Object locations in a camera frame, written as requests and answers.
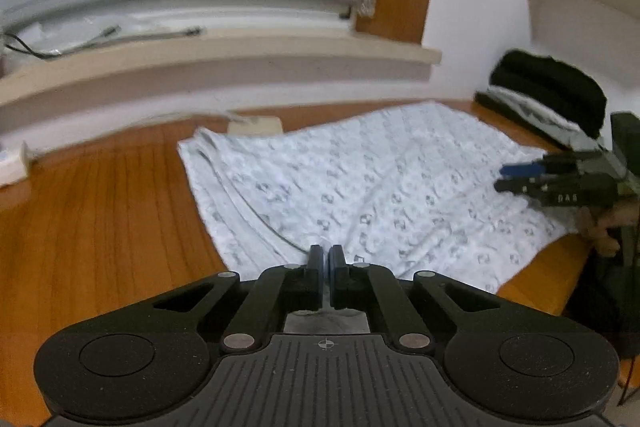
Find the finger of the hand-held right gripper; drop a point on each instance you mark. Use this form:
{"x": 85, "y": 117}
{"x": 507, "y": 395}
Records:
{"x": 520, "y": 169}
{"x": 515, "y": 186}

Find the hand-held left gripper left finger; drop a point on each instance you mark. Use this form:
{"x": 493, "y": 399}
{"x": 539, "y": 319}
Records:
{"x": 320, "y": 277}

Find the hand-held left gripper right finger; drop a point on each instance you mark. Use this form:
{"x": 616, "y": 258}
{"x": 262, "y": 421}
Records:
{"x": 334, "y": 277}

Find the white checker-print pants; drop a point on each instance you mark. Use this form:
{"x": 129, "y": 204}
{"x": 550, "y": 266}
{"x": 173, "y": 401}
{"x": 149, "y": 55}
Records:
{"x": 375, "y": 177}

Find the stack of folded clothes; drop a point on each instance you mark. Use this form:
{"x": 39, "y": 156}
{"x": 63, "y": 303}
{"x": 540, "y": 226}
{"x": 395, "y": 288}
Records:
{"x": 550, "y": 82}

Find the person's right hand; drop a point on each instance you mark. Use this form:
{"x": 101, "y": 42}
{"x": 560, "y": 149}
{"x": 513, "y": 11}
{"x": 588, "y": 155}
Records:
{"x": 602, "y": 222}

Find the grey folded garment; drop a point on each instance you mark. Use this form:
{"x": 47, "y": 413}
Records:
{"x": 545, "y": 119}

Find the black folded garment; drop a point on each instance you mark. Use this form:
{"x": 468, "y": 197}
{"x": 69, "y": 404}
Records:
{"x": 495, "y": 104}

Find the beige window sill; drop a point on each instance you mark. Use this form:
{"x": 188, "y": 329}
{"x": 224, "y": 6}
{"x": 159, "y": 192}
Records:
{"x": 200, "y": 57}

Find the white power strip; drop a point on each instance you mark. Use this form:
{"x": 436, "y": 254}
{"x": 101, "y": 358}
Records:
{"x": 12, "y": 164}

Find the clear plastic bag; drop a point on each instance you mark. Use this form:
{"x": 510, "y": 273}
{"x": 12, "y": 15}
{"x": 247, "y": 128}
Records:
{"x": 75, "y": 29}

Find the white wall shelf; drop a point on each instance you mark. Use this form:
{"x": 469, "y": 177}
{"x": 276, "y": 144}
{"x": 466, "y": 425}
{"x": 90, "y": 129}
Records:
{"x": 575, "y": 7}

